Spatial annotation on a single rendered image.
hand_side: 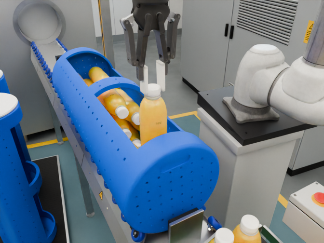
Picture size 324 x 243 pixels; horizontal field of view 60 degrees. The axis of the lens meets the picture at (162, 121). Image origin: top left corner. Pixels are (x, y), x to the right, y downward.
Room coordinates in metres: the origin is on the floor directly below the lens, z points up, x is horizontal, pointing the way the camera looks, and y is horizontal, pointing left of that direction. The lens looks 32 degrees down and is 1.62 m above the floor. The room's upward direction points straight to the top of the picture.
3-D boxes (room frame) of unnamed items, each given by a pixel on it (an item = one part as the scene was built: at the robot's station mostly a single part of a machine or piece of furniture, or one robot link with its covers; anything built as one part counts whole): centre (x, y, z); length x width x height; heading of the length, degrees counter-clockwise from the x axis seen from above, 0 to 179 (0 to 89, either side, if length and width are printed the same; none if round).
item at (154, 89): (0.61, 0.02, 1.33); 0.04 x 0.04 x 0.02
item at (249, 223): (0.41, -0.20, 1.10); 0.04 x 0.04 x 0.02
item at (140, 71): (0.59, 0.06, 1.39); 0.03 x 0.01 x 0.05; 119
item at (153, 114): (0.61, 0.02, 1.23); 0.07 x 0.07 x 0.19
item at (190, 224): (0.48, -0.06, 0.99); 0.10 x 0.02 x 0.12; 119
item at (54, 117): (2.22, 0.99, 0.31); 0.06 x 0.06 x 0.63; 29
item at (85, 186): (1.36, 0.51, 0.31); 0.06 x 0.06 x 0.63; 29
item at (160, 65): (0.62, 0.00, 1.37); 0.03 x 0.01 x 0.07; 29
